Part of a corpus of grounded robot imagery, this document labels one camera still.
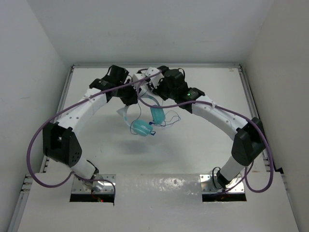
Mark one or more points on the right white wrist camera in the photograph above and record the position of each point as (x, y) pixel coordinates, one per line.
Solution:
(154, 75)

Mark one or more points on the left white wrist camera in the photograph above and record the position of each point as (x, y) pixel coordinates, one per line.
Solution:
(136, 78)

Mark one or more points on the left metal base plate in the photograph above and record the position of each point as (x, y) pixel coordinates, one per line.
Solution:
(101, 191)

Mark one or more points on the black headphones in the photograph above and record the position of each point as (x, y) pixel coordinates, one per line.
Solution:
(163, 68)

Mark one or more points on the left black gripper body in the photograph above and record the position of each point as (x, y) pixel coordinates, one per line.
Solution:
(125, 93)

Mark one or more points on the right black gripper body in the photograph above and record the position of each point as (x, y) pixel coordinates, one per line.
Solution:
(165, 90)

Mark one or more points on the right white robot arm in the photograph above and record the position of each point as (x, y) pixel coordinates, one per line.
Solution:
(246, 136)

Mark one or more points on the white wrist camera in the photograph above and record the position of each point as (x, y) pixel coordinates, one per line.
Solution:
(154, 75)
(136, 78)

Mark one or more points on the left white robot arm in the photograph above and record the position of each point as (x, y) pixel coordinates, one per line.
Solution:
(60, 142)

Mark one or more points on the teal cat-ear headphones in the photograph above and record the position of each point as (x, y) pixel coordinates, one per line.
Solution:
(142, 127)

